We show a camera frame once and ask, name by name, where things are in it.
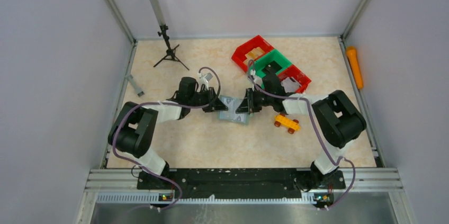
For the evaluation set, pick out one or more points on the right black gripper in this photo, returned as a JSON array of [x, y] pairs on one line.
[[250, 101]]

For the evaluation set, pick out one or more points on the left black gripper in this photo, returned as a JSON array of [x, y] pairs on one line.
[[212, 99]]

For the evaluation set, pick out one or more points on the green card holder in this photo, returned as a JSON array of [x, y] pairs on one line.
[[230, 115]]

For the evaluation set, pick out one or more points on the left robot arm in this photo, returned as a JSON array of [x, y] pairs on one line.
[[133, 130]]

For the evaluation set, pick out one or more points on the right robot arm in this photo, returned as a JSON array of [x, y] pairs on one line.
[[334, 118]]

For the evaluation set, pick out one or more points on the yellow toy car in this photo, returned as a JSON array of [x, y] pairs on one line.
[[292, 126]]

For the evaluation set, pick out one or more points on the black item in green bin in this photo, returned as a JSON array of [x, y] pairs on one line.
[[272, 68]]

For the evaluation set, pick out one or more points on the clear plastic bags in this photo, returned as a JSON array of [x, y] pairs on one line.
[[291, 85]]

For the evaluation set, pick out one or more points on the far red bin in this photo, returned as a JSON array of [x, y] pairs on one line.
[[251, 49]]

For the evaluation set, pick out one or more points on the red bin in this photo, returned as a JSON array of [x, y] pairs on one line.
[[251, 49], [296, 73]]

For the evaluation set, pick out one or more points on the wooden blocks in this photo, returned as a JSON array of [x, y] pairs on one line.
[[253, 54]]

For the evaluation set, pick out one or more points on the near red bin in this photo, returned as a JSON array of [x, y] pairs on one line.
[[296, 73]]

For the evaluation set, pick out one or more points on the green bin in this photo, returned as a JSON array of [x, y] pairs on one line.
[[273, 55]]

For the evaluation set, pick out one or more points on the small grey tool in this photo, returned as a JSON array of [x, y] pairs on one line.
[[137, 89]]

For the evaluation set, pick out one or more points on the orange flashlight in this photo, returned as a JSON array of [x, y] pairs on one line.
[[351, 54]]

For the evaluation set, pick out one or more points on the black tripod with grey tube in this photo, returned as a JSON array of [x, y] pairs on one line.
[[170, 51]]

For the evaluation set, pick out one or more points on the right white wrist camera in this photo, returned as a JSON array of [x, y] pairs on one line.
[[254, 79]]

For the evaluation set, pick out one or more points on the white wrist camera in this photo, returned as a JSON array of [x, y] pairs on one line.
[[204, 80], [254, 79]]

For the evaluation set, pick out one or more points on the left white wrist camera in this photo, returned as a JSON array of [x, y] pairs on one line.
[[204, 80]]

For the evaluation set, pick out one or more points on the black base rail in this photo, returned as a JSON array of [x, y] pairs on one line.
[[242, 183]]

